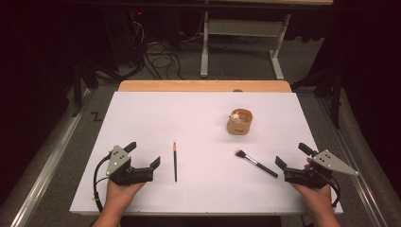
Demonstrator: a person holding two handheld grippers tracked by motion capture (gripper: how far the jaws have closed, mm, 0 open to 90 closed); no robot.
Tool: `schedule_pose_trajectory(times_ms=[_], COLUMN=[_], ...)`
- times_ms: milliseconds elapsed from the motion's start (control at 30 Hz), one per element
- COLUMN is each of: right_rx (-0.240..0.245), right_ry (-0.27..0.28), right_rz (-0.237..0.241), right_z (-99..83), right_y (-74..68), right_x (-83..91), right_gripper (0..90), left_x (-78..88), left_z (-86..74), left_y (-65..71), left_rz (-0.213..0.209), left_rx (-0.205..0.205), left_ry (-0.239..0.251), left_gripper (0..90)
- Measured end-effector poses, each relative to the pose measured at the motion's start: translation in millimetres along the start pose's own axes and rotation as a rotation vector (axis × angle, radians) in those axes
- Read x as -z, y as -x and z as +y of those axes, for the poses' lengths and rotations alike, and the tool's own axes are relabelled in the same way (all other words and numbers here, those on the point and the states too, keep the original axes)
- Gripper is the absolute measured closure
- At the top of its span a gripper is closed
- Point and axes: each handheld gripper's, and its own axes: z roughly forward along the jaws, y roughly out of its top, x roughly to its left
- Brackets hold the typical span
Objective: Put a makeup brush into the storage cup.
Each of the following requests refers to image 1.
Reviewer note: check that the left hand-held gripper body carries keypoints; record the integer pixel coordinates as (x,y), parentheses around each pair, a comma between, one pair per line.
(118,162)

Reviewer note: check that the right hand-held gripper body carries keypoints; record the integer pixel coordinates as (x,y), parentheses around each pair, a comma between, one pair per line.
(327,162)

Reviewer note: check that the thin black pencil brush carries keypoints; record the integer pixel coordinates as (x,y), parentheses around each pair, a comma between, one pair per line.
(175,162)

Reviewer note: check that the black makeup brush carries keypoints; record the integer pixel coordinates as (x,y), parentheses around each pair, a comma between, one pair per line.
(257,164)

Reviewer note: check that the yellow pot with animal figure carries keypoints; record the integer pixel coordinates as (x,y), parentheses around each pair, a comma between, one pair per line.
(239,126)

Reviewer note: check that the person's left hand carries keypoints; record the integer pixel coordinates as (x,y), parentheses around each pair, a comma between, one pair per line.
(123,194)

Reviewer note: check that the person's right hand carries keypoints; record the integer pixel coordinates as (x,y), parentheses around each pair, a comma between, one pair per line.
(315,195)

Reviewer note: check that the white table mat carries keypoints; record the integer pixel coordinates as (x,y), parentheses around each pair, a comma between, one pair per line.
(195,126)

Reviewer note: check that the black metal stand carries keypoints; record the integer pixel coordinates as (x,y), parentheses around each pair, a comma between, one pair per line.
(82,82)
(334,91)

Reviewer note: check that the wooden table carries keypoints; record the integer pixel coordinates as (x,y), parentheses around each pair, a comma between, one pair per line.
(205,85)

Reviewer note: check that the dark equipment cabinet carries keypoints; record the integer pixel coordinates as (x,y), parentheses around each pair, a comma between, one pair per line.
(126,38)

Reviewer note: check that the aluminium floor rail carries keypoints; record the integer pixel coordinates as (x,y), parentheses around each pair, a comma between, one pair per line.
(47,170)
(356,148)

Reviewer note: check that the white desk frame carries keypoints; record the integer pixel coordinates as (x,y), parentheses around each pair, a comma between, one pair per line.
(242,28)

